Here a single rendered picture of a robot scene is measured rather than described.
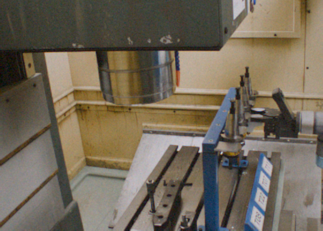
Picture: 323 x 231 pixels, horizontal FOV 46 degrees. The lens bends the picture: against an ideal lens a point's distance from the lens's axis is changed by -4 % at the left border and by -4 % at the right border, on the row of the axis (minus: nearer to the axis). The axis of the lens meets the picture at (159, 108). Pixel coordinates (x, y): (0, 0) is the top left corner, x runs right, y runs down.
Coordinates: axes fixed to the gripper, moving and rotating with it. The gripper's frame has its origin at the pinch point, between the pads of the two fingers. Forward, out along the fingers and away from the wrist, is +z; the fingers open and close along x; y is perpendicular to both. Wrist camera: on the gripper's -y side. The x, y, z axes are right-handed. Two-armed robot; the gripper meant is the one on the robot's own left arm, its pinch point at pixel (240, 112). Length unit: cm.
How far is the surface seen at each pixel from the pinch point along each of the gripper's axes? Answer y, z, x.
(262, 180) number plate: 25.1, -8.4, -0.6
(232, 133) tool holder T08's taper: -3.2, -1.5, -24.2
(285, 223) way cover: 46.3, -18.0, 4.5
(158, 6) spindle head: -43, 3, -65
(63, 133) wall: 31, 96, 34
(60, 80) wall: 3, 96, 39
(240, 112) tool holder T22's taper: -5.3, -2.1, -12.7
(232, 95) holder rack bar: -3.0, 4.1, 9.0
